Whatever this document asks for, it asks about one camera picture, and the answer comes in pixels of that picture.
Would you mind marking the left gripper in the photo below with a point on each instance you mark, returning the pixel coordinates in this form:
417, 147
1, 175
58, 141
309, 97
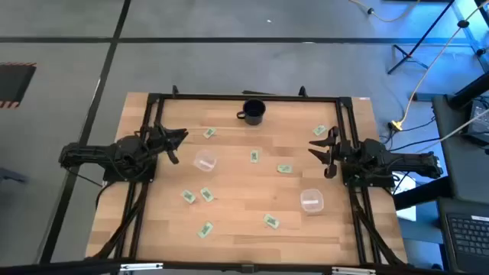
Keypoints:
158, 139

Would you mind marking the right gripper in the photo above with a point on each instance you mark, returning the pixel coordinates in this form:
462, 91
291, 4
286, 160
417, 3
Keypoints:
340, 153

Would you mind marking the green printed packet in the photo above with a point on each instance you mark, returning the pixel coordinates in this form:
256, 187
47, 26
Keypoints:
271, 221
319, 130
254, 156
205, 229
209, 132
284, 168
206, 194
188, 196

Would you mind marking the clear plastic container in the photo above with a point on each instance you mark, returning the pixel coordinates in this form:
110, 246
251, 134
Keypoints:
311, 200
205, 160

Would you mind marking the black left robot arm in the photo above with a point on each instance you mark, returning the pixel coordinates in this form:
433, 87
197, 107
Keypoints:
88, 153

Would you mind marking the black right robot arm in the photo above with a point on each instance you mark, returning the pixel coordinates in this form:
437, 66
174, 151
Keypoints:
412, 162

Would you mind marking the black mug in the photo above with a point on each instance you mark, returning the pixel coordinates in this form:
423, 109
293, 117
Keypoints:
254, 111

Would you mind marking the white paper sheet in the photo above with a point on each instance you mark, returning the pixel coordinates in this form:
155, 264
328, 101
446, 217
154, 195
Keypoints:
407, 185

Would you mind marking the black diagonal beam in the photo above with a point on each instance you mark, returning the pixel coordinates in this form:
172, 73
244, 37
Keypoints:
420, 195

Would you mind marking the black side desk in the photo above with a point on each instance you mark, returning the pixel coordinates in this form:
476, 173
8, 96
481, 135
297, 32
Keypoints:
458, 172

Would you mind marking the black tripod stand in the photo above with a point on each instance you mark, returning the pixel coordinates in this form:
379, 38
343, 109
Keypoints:
420, 38

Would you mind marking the dark device on desk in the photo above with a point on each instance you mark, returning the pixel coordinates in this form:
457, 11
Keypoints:
479, 122

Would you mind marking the black support bar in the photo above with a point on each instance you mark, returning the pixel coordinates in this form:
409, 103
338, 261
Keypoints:
76, 267

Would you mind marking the grey chair leg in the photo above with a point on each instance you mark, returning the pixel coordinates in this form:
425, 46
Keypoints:
9, 175

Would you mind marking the black floor hatch orange stripes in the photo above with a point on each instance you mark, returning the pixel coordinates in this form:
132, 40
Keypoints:
15, 82

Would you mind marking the dark laptop keyboard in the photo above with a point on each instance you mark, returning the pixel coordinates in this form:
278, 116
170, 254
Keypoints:
470, 237

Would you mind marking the black aluminium table frame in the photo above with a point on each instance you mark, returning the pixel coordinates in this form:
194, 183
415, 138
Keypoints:
206, 97

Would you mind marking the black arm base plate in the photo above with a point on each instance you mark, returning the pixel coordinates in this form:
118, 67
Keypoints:
130, 176
366, 182

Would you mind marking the silver metal bracket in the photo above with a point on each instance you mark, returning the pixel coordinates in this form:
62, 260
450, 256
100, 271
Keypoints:
353, 271
141, 266

